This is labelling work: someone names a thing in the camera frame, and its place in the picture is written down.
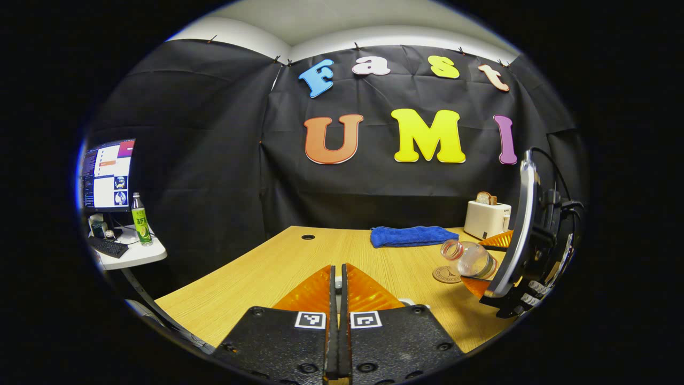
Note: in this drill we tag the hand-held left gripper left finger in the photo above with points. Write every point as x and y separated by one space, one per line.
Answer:
331 347

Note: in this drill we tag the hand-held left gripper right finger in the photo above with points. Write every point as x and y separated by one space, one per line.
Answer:
345 347

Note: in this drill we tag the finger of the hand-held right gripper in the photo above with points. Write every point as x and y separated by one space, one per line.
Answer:
499 240
478 286

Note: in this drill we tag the clear plastic water bottle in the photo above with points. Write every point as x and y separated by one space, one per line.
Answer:
470 259

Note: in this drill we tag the round brown coaster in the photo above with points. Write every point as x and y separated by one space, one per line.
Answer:
443 275

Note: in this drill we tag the green drink bottle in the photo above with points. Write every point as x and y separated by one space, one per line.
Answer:
141 224

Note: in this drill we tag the white toaster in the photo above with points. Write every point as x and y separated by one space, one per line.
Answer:
483 219

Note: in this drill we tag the bread slice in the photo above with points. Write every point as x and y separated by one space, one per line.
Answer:
485 198

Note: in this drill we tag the blue folded towel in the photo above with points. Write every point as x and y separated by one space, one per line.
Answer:
411 235

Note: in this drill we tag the white side table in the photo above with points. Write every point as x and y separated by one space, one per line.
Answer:
139 254

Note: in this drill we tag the black backdrop cloth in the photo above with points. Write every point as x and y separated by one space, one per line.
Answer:
224 160

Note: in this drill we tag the black keyboard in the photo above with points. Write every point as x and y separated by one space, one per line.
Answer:
109 247

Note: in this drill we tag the small dark desk object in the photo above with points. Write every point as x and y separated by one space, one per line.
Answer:
99 227

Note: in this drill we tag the computer monitor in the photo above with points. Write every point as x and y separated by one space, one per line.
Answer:
107 176

